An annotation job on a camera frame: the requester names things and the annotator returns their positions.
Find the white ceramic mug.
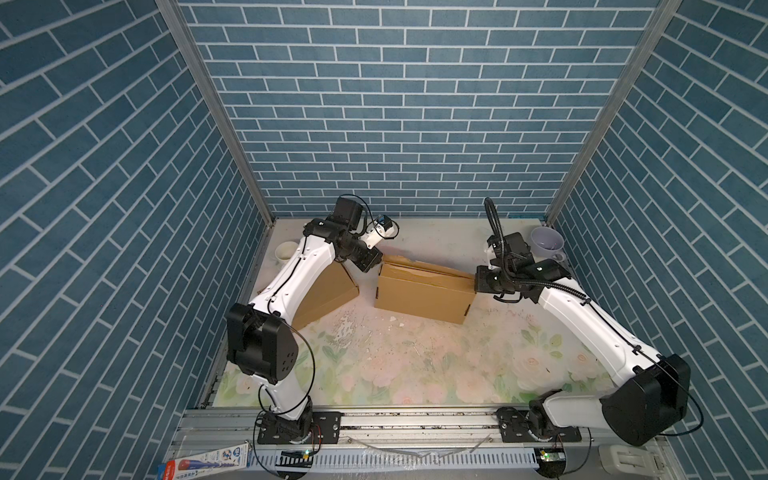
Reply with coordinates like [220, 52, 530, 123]
[274, 241, 299, 264]

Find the brown cardboard box sheet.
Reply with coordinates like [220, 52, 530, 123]
[374, 255, 476, 324]
[292, 262, 359, 330]

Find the aluminium left corner post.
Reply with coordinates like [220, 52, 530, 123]
[156, 0, 274, 228]

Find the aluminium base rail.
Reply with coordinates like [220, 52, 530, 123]
[167, 407, 667, 457]

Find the lavender ceramic mug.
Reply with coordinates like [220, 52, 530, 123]
[529, 226, 567, 262]

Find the white red blue carton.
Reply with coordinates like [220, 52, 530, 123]
[157, 443, 250, 480]

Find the white slotted cable duct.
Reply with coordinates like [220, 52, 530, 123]
[254, 447, 539, 474]

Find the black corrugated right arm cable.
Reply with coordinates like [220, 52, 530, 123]
[483, 196, 601, 307]

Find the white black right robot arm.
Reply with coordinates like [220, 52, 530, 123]
[475, 233, 694, 447]

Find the brown cardboard box top sheet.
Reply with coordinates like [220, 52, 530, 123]
[292, 262, 359, 330]

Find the aluminium right corner post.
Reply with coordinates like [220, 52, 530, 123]
[544, 0, 682, 224]

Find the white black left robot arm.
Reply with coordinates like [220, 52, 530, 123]
[226, 194, 400, 422]

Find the white plastic device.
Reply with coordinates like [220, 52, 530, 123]
[598, 445, 659, 477]

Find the aluminium corner post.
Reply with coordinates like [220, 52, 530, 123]
[544, 0, 682, 224]
[156, 0, 274, 228]

